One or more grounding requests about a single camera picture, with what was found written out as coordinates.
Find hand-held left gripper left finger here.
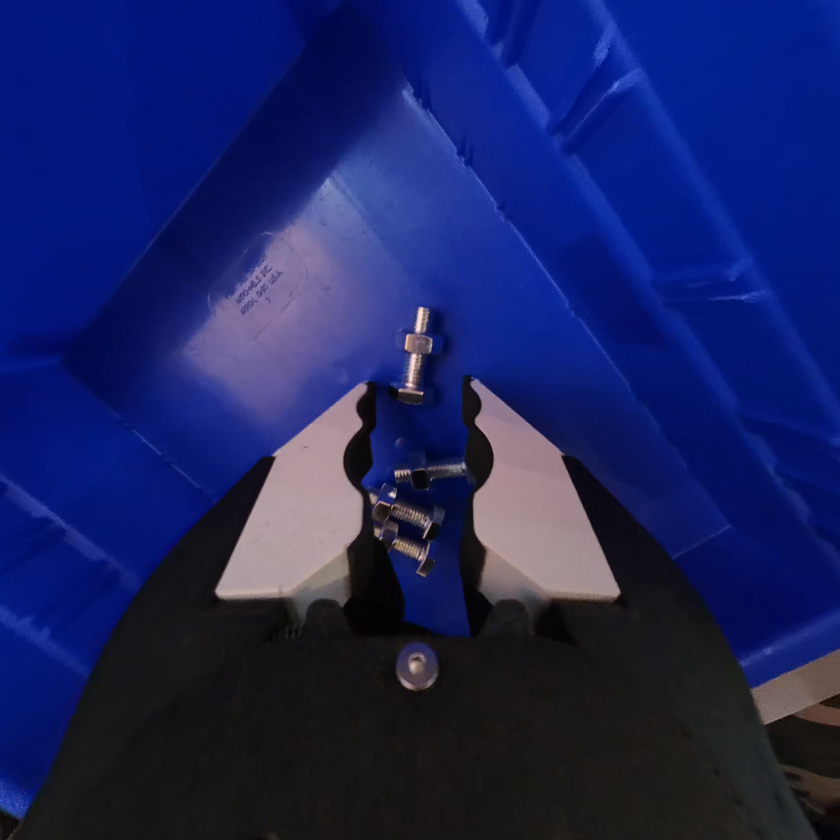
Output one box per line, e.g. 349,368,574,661
215,381,395,621

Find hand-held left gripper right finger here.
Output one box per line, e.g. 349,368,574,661
459,375,622,627

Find steel hex bolt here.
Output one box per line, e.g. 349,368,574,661
394,459,475,492
388,306,439,406
375,524,437,578
369,484,447,536

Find blue storage bin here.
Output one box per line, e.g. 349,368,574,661
0,0,840,818

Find person's camouflage pants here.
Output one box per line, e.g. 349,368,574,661
764,702,840,840

